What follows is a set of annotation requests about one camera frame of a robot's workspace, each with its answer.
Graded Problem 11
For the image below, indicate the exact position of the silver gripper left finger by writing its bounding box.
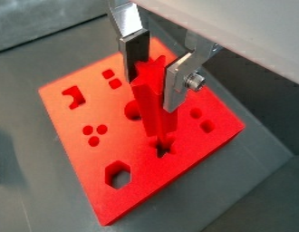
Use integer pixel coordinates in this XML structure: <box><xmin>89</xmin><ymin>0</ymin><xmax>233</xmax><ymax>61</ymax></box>
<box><xmin>107</xmin><ymin>0</ymin><xmax>149</xmax><ymax>82</ymax></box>

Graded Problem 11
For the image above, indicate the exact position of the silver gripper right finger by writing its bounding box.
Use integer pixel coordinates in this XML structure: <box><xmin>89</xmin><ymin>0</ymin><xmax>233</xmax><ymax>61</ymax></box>
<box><xmin>162</xmin><ymin>31</ymin><xmax>221</xmax><ymax>112</ymax></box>

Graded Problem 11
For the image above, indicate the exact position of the red star prism peg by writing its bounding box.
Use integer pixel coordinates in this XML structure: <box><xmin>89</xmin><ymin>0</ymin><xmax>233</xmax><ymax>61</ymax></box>
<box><xmin>130</xmin><ymin>55</ymin><xmax>177</xmax><ymax>143</ymax></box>

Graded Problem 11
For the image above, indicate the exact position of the red shape sorting board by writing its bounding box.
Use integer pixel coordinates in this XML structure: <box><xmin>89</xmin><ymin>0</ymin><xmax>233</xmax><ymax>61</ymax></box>
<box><xmin>38</xmin><ymin>53</ymin><xmax>244</xmax><ymax>226</ymax></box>

